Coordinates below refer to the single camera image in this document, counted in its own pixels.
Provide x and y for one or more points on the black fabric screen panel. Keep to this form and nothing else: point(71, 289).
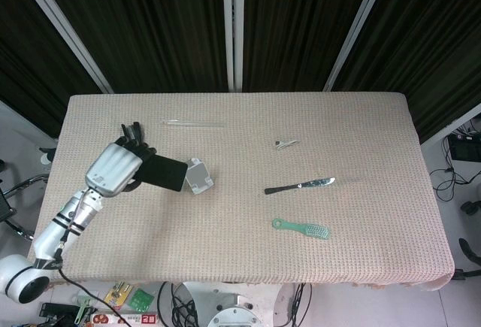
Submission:
point(300, 22)
point(432, 41)
point(150, 22)
point(22, 60)

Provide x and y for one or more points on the green scrubbing brush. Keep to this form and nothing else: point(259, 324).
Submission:
point(315, 231)

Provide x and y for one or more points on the black box device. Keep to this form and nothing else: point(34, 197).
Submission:
point(464, 150)

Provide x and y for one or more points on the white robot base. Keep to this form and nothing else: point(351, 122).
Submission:
point(233, 304)

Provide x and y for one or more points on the black smartphone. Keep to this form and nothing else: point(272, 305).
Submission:
point(161, 173)

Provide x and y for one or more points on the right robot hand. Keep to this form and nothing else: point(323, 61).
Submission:
point(472, 253)

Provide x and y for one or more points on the clear plastic phone stand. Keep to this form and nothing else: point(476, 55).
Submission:
point(199, 178)

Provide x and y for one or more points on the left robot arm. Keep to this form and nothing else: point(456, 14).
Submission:
point(49, 237)

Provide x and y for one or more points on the black round floor object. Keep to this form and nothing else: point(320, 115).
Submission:
point(472, 208)

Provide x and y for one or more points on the small silver metal clip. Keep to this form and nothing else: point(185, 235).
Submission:
point(283, 146)

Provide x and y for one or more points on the beige woven tablecloth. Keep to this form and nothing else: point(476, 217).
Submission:
point(244, 135)

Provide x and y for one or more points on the green and white scraper tool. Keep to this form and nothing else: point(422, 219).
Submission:
point(80, 310)

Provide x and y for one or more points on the clear glass tube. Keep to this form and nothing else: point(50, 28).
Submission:
point(195, 123)

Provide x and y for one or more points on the black flat device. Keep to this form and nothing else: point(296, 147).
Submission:
point(54, 309)

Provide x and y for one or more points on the chrome frame chair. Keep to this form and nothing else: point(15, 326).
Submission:
point(26, 183)

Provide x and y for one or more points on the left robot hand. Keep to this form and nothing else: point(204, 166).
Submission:
point(112, 169)

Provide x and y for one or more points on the yellow padlock package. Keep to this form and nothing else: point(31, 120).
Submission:
point(117, 297)

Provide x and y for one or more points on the black stapler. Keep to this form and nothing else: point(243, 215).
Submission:
point(131, 131)

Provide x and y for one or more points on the red and white box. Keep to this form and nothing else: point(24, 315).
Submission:
point(129, 319)

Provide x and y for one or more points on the green packet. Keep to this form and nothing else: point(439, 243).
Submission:
point(141, 300)

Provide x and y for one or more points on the small black bracket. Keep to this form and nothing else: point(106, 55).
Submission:
point(460, 274)

